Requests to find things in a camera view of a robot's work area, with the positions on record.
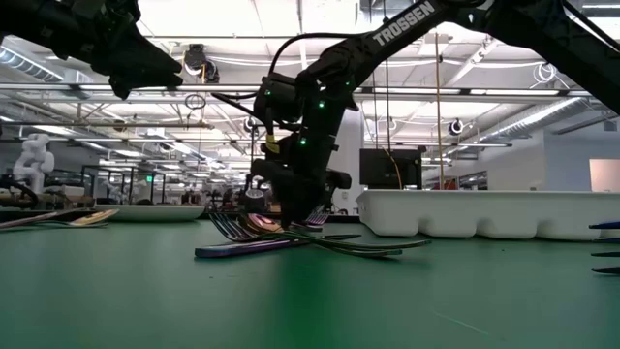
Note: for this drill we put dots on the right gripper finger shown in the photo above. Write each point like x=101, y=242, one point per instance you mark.
x=300, y=206

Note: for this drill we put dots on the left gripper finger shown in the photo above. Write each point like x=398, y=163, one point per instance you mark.
x=155, y=46
x=150, y=70

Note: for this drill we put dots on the iridescent rainbow spoon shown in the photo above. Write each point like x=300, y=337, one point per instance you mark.
x=97, y=217
x=264, y=224

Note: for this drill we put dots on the iridescent rainbow knife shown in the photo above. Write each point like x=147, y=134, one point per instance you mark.
x=608, y=225
x=29, y=221
x=232, y=249

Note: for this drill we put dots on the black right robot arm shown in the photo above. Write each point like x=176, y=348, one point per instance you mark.
x=349, y=58

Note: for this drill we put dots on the long ceiling light bar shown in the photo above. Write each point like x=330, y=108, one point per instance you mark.
x=121, y=88

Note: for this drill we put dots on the white building column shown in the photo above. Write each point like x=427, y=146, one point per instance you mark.
x=353, y=160

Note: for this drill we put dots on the black monitor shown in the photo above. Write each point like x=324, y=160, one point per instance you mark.
x=387, y=169

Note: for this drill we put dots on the white round plate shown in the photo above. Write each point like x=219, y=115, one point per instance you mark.
x=150, y=213

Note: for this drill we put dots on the white robot figure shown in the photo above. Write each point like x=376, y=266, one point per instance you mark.
x=34, y=160

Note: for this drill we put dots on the white cutlery tray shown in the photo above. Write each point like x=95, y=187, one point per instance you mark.
x=484, y=213

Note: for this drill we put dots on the green table mat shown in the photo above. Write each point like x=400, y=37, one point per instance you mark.
x=145, y=300

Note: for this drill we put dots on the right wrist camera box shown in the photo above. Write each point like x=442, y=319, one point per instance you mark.
x=264, y=170

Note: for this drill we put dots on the black workcell frame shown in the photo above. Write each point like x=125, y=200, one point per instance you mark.
x=121, y=168

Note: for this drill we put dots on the pale wall board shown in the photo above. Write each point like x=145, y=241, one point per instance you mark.
x=605, y=174

